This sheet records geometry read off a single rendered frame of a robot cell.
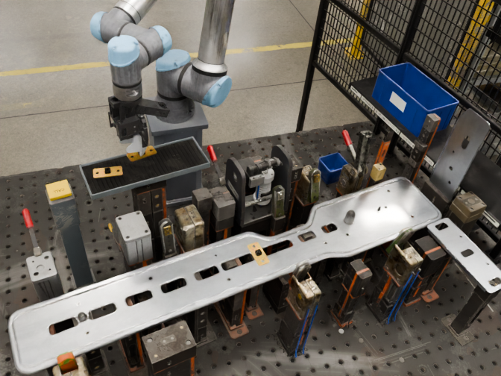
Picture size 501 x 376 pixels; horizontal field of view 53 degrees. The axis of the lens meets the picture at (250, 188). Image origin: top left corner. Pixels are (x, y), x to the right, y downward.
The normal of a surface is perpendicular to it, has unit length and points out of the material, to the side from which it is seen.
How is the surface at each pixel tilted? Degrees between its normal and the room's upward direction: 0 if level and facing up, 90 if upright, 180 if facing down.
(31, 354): 0
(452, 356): 0
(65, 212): 90
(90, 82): 0
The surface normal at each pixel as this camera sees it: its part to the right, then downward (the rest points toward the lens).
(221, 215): 0.45, 0.66
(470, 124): -0.89, 0.27
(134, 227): 0.08, -0.70
